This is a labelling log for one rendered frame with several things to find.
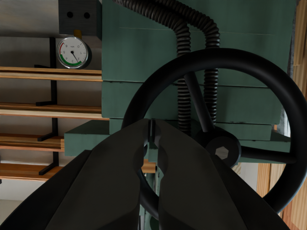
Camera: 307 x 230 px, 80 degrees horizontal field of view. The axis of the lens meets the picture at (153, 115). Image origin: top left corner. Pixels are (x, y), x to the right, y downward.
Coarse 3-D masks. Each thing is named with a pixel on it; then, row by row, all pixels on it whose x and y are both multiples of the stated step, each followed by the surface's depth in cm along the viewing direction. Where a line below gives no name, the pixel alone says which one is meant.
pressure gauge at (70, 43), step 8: (80, 32) 38; (64, 40) 36; (72, 40) 36; (80, 40) 36; (64, 48) 37; (72, 48) 37; (80, 48) 37; (88, 48) 37; (64, 56) 37; (72, 56) 37; (80, 56) 37; (88, 56) 37; (64, 64) 37; (72, 64) 37; (80, 64) 37; (88, 64) 39
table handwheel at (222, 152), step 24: (216, 48) 25; (168, 72) 25; (192, 72) 26; (264, 72) 25; (144, 96) 25; (192, 96) 26; (288, 96) 26; (192, 120) 42; (288, 120) 28; (216, 144) 25; (288, 168) 28; (144, 192) 27; (288, 192) 28
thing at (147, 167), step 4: (144, 160) 55; (144, 164) 55; (148, 164) 55; (152, 164) 55; (144, 168) 56; (148, 168) 56; (152, 168) 56; (144, 172) 56; (148, 172) 56; (152, 172) 56
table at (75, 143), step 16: (80, 128) 51; (96, 128) 52; (64, 144) 46; (80, 144) 46; (96, 144) 46; (240, 144) 46; (256, 144) 46; (272, 144) 46; (288, 144) 46; (240, 160) 46; (256, 160) 46
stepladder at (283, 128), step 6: (294, 18) 105; (294, 24) 105; (294, 30) 106; (294, 36) 106; (294, 42) 107; (288, 60) 109; (288, 66) 110; (288, 72) 110; (282, 108) 112; (282, 114) 113; (282, 120) 113; (282, 126) 114; (288, 126) 114; (276, 132) 120; (282, 132) 114; (288, 132) 114
